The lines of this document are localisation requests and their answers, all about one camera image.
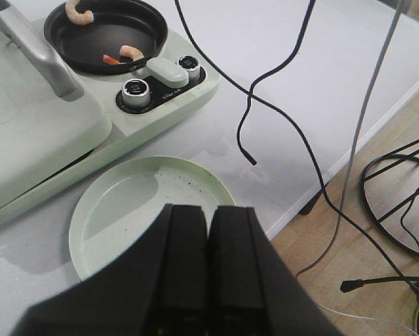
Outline silver control knob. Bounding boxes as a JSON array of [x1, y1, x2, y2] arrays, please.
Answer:
[[177, 55, 200, 81], [121, 78, 151, 109]]

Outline long black cable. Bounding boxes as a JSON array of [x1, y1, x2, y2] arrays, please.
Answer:
[[174, 0, 419, 291]]

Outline mint green round plate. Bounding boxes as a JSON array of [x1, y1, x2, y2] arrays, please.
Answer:
[[69, 156, 235, 280]]

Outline right silver control knob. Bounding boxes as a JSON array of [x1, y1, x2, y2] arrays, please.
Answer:
[[177, 55, 200, 81]]

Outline short black cable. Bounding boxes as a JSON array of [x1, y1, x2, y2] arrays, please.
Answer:
[[236, 0, 316, 167]]

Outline black wire stand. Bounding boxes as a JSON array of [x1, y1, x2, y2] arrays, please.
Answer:
[[360, 138, 419, 258]]

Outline shrimp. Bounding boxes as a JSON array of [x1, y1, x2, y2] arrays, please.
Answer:
[[64, 0, 94, 26], [102, 45, 144, 65]]

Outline left silver control knob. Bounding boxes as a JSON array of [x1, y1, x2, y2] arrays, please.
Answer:
[[121, 78, 151, 109]]

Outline grey cable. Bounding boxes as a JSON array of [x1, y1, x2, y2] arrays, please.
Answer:
[[296, 0, 412, 277]]

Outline black gooseneck microphone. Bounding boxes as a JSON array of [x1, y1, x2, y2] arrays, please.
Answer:
[[340, 276, 419, 293]]

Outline mint green breakfast maker base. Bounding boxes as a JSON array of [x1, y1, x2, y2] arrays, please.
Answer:
[[0, 13, 221, 228]]

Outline black round frying pan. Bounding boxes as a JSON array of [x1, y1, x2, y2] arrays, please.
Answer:
[[44, 1, 168, 76]]

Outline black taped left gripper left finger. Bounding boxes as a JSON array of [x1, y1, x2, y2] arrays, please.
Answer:
[[156, 205, 207, 335]]

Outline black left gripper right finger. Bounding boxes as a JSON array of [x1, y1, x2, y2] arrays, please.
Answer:
[[208, 206, 268, 335]]

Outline mint green sandwich maker lid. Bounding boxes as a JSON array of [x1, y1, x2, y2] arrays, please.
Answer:
[[0, 1, 111, 210]]

